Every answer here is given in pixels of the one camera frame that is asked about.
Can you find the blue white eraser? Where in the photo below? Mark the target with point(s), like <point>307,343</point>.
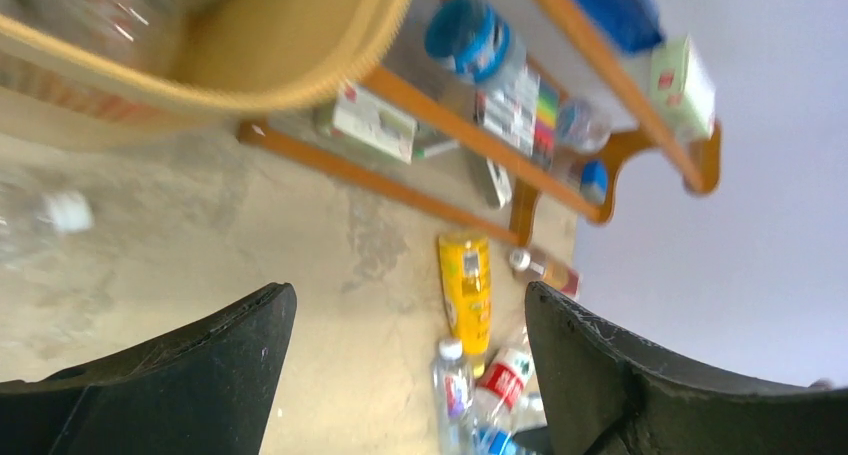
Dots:
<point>593,182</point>

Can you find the white staples box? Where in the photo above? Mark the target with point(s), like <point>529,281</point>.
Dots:
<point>358,117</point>

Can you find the purple label clear bottle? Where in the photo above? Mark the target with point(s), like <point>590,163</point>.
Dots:
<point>453,386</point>

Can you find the wooden shelf rack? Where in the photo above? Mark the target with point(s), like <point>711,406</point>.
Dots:
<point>698,163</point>

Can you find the green white marker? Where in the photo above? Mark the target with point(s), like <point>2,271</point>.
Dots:
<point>430,148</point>

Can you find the blue label clear bottle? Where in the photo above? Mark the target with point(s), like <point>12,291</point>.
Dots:
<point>490,440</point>

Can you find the white green box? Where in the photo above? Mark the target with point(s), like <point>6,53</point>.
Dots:
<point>682,91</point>

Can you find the red white label bottle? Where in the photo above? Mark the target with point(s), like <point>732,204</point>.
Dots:
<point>503,382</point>

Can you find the clear white-cap bottle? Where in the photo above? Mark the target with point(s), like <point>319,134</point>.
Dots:
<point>38,209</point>

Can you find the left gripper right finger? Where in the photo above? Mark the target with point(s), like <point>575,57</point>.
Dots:
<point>606,390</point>

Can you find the clear small jar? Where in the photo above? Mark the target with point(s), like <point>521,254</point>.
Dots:
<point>582,127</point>

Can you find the white flat remote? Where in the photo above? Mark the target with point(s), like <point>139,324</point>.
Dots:
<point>491,179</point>

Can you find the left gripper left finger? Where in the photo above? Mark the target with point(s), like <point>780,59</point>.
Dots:
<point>205,388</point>

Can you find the yellow plastic bin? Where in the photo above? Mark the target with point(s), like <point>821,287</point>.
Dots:
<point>238,59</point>

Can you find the yellow label bottle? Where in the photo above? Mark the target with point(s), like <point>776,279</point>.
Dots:
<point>464,261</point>

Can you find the colour marker pen set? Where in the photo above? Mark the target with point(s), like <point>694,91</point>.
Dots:
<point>523,114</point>

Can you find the small white-cap bottle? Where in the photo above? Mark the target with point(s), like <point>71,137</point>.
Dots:
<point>528,413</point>

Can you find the brown tea red bottle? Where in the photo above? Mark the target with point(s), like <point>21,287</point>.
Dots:
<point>532,264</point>

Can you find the blue stapler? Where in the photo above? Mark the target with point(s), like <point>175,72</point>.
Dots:
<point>633,26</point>

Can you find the red label red-cap bottle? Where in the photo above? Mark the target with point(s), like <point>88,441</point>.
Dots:
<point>145,35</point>

